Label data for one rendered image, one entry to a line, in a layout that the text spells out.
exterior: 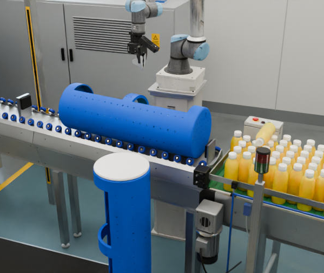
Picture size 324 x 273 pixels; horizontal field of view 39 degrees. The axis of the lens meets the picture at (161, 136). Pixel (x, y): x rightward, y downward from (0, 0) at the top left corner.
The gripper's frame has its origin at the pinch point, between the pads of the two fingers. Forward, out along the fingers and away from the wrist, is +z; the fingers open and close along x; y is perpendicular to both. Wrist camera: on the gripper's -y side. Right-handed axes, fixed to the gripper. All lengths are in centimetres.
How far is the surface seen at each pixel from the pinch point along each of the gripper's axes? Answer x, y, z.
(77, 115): 14.0, 36.6, 29.8
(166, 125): 12.5, -21.4, 24.9
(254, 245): 37, -81, 63
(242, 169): 15, -66, 38
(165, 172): 13, -21, 53
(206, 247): 39, -58, 73
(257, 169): 38, -79, 23
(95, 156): 13, 26, 55
